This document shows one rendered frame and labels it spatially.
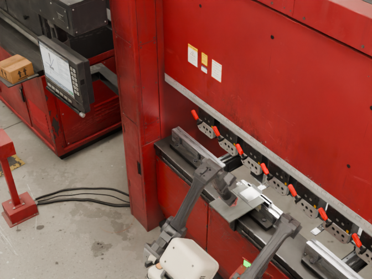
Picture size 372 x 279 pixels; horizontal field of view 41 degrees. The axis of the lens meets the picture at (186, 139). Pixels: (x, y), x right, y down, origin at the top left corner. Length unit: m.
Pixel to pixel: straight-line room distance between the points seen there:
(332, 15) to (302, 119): 0.55
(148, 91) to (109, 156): 1.63
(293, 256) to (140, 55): 1.45
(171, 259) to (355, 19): 1.21
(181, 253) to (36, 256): 2.05
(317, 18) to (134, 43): 1.25
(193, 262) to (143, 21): 1.45
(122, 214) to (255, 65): 2.14
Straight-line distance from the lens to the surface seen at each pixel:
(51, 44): 3.23
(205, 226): 3.39
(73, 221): 4.24
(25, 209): 4.27
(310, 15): 2.14
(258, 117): 2.61
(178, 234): 2.40
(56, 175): 4.65
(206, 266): 2.16
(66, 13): 2.92
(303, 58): 2.25
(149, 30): 3.03
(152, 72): 3.17
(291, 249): 2.90
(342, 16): 2.03
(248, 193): 2.97
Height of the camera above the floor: 3.11
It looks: 39 degrees down
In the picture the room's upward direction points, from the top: straight up
